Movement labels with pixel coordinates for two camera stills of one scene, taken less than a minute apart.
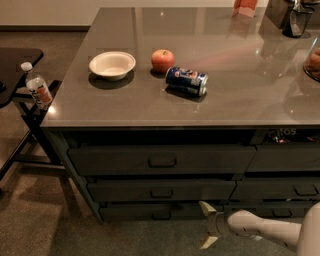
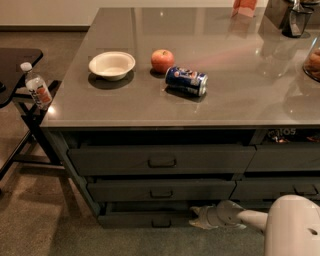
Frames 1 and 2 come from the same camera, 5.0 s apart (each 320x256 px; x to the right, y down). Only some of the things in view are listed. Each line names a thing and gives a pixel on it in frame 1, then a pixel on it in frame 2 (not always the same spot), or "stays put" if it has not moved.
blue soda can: [187, 80] stays put
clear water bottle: [37, 87] stays put
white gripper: [215, 224] -> [208, 215]
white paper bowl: [112, 65] stays put
